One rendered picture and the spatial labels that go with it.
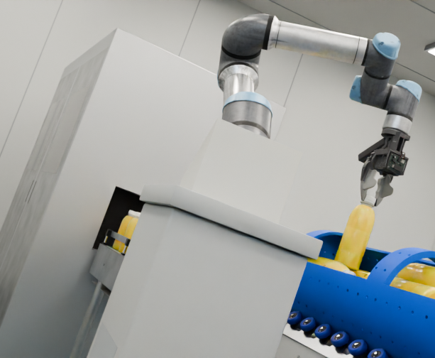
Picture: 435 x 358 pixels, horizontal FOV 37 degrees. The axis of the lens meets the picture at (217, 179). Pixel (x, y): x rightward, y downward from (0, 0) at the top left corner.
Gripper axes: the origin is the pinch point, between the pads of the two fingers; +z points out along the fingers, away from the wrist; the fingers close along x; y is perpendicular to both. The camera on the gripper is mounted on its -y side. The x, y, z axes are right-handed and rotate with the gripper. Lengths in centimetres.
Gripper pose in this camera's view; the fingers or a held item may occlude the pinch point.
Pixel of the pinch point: (368, 199)
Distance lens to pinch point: 189.6
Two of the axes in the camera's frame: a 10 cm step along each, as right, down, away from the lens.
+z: -3.3, 9.3, -1.3
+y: 3.9, 0.1, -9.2
